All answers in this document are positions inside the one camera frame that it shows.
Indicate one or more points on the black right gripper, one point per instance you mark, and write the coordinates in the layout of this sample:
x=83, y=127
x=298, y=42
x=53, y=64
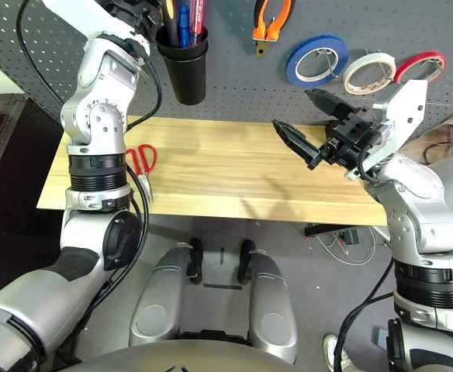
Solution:
x=350, y=143

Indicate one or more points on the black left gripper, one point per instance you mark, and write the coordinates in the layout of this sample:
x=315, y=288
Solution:
x=137, y=13

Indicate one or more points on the white tape roll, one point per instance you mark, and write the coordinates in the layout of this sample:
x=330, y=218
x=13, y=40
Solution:
x=347, y=83

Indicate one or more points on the orange black pliers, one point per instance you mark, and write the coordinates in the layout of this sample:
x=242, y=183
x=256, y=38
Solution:
x=258, y=29

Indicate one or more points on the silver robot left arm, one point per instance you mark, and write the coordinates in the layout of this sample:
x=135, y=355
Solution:
x=94, y=116

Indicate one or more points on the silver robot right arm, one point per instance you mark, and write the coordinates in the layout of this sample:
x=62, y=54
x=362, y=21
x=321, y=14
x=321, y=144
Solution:
x=416, y=217

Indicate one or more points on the grey metal pegboard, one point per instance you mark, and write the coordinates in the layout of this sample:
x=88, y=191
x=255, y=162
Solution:
x=250, y=77

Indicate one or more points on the black plastic cup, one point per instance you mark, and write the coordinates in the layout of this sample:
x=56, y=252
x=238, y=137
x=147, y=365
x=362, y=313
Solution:
x=187, y=85
x=162, y=48

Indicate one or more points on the blue tape roll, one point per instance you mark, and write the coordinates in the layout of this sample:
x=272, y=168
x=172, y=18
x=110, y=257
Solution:
x=291, y=66

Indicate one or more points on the metal peg hook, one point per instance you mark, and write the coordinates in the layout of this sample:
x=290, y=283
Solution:
x=329, y=64

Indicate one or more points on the double prong metal hook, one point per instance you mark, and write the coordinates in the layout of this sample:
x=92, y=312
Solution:
x=381, y=66

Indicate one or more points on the red tape roll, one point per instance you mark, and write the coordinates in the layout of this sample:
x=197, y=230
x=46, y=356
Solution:
x=399, y=75

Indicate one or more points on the black power adapter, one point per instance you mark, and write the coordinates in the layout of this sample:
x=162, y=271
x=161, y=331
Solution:
x=352, y=237

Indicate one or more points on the black robot right foot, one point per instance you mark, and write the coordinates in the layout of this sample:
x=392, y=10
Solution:
x=246, y=259

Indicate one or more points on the black robot foot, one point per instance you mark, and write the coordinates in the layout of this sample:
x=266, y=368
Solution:
x=246, y=259
x=196, y=259

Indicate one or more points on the short black floor tape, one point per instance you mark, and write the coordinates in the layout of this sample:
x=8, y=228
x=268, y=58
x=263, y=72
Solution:
x=222, y=255

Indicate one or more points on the black side cabinet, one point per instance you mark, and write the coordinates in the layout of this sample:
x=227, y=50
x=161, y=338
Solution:
x=5, y=124

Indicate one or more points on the black robot left foot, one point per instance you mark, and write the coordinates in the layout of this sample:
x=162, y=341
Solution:
x=196, y=259

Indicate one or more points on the long black floor tape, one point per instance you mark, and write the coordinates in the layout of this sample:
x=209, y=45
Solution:
x=222, y=286

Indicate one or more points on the silver robot right leg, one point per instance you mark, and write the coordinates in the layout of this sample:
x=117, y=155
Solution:
x=273, y=306

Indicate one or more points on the silver robot leg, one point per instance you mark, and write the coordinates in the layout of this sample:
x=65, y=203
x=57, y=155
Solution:
x=273, y=306
x=158, y=302

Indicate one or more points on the white worn sneaker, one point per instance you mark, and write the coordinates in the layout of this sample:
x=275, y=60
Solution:
x=331, y=352

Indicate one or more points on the silver robot left leg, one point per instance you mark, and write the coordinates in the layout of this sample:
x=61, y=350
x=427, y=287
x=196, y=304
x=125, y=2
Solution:
x=158, y=302

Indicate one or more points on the grey robot torso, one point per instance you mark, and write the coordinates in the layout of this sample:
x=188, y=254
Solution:
x=172, y=360

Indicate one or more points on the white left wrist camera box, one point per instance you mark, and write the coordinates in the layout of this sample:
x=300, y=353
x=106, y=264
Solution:
x=79, y=15

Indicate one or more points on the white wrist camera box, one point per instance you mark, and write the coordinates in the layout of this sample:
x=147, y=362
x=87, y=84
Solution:
x=79, y=15
x=405, y=116

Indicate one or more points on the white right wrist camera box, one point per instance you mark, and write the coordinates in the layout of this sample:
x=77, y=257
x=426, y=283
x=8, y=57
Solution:
x=405, y=116

